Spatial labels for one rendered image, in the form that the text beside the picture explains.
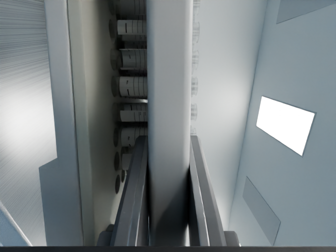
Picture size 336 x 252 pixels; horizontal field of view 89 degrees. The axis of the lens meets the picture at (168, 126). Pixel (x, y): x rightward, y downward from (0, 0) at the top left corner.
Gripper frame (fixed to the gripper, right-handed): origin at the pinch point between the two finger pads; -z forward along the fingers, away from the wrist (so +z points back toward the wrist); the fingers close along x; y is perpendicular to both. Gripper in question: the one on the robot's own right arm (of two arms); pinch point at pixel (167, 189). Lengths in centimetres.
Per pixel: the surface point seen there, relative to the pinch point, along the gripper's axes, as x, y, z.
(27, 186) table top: 18.2, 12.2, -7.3
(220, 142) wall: -120, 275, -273
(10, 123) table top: 18.1, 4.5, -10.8
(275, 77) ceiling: -176, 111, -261
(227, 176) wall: -149, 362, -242
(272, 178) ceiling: -176, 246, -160
